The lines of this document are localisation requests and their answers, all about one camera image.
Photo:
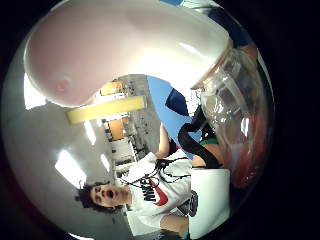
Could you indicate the dark blue cloth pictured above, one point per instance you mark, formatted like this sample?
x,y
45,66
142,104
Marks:
x,y
178,101

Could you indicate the white cube with black markers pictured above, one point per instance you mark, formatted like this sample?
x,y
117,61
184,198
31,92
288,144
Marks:
x,y
210,200

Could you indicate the the person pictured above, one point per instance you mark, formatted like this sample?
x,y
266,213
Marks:
x,y
150,193

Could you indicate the orange cabinet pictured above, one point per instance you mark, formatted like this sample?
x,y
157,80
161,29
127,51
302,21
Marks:
x,y
116,128

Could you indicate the yellow ceiling beam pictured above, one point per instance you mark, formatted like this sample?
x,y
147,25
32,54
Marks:
x,y
106,110

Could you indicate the ceiling light panel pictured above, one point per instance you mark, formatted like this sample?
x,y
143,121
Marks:
x,y
70,168
90,132
33,95

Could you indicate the large white rounded container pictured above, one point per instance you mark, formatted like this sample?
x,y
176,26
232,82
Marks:
x,y
126,43

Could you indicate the blue wall panel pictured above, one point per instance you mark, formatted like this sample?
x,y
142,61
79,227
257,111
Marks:
x,y
163,103

